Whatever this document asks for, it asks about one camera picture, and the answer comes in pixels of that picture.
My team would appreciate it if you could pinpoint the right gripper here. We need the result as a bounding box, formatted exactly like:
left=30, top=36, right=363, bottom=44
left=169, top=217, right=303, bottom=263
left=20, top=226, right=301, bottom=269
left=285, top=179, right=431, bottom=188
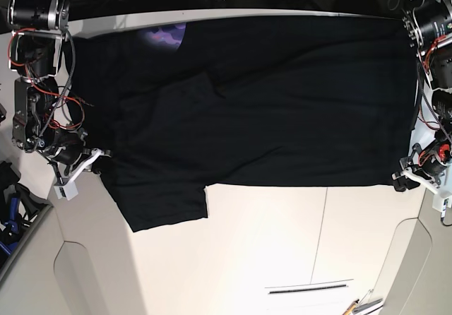
left=45, top=128, right=113, bottom=174

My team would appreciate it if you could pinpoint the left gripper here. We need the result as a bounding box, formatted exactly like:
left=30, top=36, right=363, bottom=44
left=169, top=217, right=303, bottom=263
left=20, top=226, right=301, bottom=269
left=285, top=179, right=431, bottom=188
left=392, top=140, right=451, bottom=192

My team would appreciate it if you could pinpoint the black T-shirt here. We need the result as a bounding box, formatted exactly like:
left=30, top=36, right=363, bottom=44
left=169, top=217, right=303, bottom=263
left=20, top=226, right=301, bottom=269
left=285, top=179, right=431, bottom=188
left=72, top=16, right=417, bottom=232

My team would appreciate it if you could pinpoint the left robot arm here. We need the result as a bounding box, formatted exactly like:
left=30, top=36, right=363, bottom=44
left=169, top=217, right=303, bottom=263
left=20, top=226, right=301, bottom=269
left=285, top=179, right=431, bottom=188
left=393, top=0, right=451, bottom=191

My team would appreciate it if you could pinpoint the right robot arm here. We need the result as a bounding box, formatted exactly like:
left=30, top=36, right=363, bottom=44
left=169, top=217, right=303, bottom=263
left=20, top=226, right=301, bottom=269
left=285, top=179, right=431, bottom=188
left=6, top=0, right=110, bottom=177

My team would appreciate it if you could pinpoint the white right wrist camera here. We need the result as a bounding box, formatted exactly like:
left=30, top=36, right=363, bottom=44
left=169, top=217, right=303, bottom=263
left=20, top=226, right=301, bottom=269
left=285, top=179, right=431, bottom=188
left=54, top=182, right=78, bottom=201

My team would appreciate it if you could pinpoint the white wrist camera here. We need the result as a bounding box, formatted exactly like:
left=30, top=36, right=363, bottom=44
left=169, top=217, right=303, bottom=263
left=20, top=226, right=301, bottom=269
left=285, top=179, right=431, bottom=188
left=432, top=189, right=451, bottom=227
left=54, top=182, right=78, bottom=201

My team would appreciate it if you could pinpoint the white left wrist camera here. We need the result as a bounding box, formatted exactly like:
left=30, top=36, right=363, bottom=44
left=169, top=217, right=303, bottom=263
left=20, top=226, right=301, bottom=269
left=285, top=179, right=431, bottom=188
left=432, top=189, right=451, bottom=227

